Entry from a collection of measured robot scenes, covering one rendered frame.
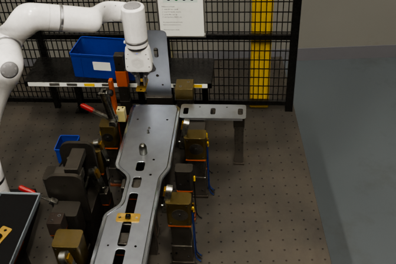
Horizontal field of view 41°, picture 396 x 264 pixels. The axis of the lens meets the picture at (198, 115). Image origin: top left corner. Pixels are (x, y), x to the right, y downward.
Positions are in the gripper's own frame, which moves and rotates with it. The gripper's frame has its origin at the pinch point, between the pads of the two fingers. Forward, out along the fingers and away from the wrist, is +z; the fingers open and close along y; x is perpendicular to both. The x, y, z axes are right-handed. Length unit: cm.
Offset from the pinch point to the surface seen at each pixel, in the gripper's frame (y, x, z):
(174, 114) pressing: 9.3, 13.5, 27.6
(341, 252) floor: 95, 19, 127
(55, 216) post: -22, -55, 17
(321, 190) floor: 89, 66, 127
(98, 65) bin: -28.4, 36.1, 17.5
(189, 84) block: 15.1, 27.6, 21.6
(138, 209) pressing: 3, -42, 27
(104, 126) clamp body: -17.9, -1.9, 22.5
